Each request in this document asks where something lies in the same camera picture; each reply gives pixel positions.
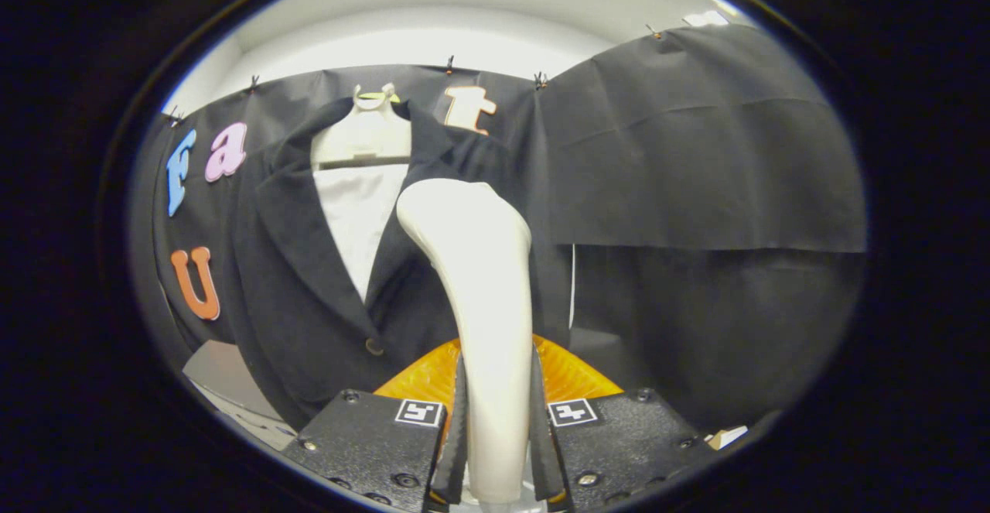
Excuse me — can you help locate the white plastic hanger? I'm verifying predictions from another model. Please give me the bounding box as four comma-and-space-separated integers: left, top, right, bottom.
309, 84, 413, 169

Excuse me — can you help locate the black backdrop cloth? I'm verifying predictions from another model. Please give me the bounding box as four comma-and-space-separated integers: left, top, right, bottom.
128, 24, 869, 433

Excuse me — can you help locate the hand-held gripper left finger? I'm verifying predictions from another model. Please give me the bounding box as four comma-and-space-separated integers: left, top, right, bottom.
278, 335, 469, 513

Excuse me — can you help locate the small cardboard box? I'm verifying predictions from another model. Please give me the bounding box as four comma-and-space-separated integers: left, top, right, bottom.
705, 425, 749, 450

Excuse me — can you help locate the white garment steamer head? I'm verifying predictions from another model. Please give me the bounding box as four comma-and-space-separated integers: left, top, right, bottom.
396, 179, 534, 504

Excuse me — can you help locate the grey cabinet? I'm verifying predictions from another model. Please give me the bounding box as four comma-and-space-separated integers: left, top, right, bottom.
183, 340, 299, 452

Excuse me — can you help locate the black blazer jacket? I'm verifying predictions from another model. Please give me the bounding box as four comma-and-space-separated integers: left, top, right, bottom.
228, 97, 573, 430

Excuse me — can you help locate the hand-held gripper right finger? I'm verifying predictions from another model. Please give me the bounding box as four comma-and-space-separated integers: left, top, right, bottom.
530, 335, 720, 512

